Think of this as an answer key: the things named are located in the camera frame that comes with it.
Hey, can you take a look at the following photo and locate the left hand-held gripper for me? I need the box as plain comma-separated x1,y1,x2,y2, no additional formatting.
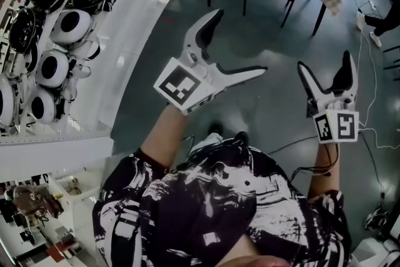
152,8,268,117

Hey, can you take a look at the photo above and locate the person's right forearm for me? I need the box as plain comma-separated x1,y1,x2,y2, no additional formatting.
307,140,341,199

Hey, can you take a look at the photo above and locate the thin white floor cable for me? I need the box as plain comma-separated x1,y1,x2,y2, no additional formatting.
357,29,400,149

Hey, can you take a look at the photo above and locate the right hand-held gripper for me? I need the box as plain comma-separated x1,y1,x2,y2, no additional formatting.
297,50,360,144

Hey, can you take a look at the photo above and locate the black metal chair frame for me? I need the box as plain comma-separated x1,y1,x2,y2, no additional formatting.
382,44,400,83

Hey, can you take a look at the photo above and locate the brown bag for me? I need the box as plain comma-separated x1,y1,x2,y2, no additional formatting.
12,184,64,220

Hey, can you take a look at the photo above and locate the black cable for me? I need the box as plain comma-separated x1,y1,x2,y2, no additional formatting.
289,143,340,182

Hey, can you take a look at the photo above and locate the person's black white patterned shirt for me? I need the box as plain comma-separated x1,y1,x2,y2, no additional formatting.
92,134,354,267

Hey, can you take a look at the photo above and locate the white box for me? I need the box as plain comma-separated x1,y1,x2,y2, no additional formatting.
352,236,400,267

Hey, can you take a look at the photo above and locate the person's left forearm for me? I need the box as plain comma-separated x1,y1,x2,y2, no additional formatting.
139,103,189,174

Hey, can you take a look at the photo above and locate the white shelf unit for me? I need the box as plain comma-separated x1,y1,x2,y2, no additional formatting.
0,0,176,148

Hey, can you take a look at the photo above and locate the group of round white black devices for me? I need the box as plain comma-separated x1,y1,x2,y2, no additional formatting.
0,0,130,129

